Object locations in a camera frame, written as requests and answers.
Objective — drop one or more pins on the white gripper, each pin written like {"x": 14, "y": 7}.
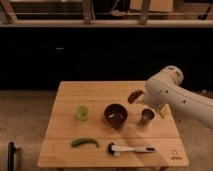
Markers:
{"x": 155, "y": 101}

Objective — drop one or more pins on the dark metal cup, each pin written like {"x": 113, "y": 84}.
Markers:
{"x": 147, "y": 116}

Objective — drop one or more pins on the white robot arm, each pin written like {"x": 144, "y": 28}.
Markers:
{"x": 164, "y": 88}

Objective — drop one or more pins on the dark red bowl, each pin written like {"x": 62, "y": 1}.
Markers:
{"x": 115, "y": 115}

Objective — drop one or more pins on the wooden table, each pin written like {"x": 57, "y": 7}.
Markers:
{"x": 64, "y": 127}

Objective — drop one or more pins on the green plastic cup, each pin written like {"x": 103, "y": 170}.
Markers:
{"x": 82, "y": 113}

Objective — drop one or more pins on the green pepper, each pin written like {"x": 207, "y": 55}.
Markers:
{"x": 81, "y": 141}

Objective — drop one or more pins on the black post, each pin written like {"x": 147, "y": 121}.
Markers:
{"x": 11, "y": 152}

